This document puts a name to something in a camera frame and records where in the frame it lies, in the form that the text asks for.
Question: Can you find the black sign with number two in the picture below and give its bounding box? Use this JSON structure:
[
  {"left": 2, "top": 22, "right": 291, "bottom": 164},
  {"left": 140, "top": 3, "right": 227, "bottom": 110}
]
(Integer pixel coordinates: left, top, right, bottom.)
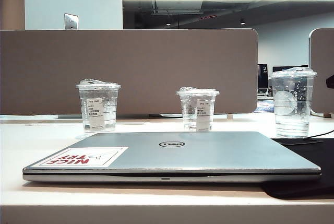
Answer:
[{"left": 257, "top": 63, "right": 269, "bottom": 89}]

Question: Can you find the thin black cable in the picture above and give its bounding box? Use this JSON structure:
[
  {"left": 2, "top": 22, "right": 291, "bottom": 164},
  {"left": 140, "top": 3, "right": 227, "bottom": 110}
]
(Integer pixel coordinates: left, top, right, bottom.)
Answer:
[{"left": 305, "top": 129, "right": 334, "bottom": 139}]

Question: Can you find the white red Nice Try sticker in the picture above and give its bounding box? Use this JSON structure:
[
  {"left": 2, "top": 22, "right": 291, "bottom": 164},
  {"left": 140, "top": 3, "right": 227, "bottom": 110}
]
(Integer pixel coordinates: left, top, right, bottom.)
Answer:
[{"left": 39, "top": 146, "right": 129, "bottom": 167}]

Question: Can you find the wide brown desk divider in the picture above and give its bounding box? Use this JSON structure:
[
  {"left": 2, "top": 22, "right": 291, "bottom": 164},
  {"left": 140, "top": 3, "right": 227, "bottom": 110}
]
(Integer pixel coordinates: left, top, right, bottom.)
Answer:
[{"left": 0, "top": 28, "right": 259, "bottom": 115}]

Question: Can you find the clear cup with tall label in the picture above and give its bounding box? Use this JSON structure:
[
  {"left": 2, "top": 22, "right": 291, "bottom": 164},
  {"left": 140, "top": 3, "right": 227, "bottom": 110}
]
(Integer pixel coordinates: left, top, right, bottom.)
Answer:
[{"left": 76, "top": 79, "right": 122, "bottom": 134}]

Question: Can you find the silver Dell laptop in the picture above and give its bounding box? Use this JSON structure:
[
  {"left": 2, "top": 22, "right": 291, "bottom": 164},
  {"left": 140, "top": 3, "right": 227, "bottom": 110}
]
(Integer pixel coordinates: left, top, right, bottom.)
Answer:
[{"left": 22, "top": 131, "right": 321, "bottom": 183}]

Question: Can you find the dark background monitor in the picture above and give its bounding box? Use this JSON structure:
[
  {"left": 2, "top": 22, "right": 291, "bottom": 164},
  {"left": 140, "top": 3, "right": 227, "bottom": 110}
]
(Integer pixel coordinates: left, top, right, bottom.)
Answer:
[{"left": 272, "top": 64, "right": 309, "bottom": 74}]

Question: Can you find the brown desk divider white edge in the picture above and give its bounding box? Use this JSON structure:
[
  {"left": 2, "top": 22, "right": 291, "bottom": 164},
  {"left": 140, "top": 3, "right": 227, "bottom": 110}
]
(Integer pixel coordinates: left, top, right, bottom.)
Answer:
[{"left": 308, "top": 27, "right": 334, "bottom": 115}]

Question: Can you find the black mouse pad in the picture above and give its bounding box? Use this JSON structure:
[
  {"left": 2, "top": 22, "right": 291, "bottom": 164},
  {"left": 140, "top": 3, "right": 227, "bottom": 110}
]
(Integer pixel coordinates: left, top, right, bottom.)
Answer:
[{"left": 262, "top": 137, "right": 334, "bottom": 200}]

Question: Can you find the grey ceiling air duct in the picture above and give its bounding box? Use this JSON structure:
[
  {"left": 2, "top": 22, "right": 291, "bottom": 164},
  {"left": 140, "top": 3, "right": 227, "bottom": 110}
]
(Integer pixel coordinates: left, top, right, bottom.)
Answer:
[{"left": 152, "top": 0, "right": 204, "bottom": 15}]

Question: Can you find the metal wall switch plate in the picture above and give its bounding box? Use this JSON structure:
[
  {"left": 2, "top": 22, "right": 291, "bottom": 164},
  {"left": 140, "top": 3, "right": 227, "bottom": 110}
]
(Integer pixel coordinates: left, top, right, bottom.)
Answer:
[{"left": 64, "top": 13, "right": 79, "bottom": 30}]

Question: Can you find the large clear cup with logo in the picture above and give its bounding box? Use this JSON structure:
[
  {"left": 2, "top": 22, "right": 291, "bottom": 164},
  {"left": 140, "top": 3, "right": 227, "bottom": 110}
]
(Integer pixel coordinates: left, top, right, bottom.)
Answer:
[{"left": 270, "top": 67, "right": 318, "bottom": 138}]

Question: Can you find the clear cup with short label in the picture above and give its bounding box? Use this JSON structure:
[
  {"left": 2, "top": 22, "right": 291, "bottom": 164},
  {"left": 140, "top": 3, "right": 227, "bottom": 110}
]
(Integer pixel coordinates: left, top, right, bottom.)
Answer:
[{"left": 176, "top": 86, "right": 220, "bottom": 132}]

